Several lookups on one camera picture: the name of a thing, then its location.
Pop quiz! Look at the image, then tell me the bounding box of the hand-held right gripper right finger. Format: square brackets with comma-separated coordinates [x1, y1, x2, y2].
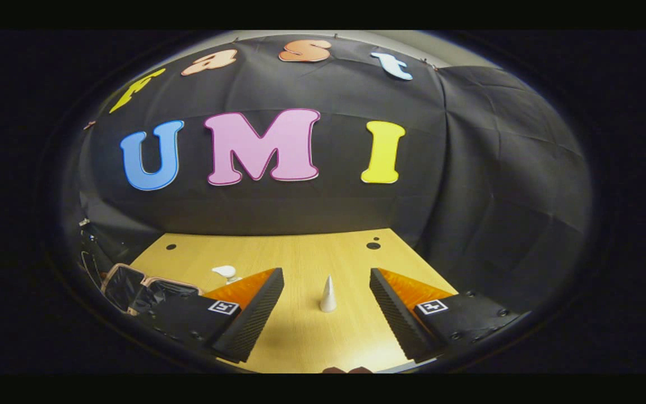
[369, 268, 520, 364]

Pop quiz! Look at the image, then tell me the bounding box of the white squeeze tube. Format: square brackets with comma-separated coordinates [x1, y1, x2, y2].
[319, 275, 337, 313]

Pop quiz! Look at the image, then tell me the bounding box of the pink suitcase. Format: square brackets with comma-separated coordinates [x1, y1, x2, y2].
[100, 263, 205, 316]

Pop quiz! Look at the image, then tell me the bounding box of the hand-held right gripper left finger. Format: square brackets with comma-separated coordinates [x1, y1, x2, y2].
[141, 267, 285, 364]

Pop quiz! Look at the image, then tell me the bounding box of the white pump bottle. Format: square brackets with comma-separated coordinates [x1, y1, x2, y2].
[211, 265, 243, 284]

